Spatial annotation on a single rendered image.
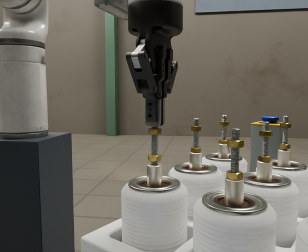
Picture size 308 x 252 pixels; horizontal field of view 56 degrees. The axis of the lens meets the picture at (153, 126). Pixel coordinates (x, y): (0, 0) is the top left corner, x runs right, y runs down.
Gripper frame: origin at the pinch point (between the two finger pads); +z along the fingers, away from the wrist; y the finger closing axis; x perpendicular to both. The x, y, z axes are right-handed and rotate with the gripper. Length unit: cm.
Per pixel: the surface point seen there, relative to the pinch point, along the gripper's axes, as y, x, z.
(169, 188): -1.9, -3.0, 10.1
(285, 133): 19.7, -17.1, 4.3
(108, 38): 201, 136, -56
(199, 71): 235, 57, -26
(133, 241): -4.7, 1.1, 17.2
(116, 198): 53, 39, 36
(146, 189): -3.7, -0.4, 10.1
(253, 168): 35.8, -10.6, 15.1
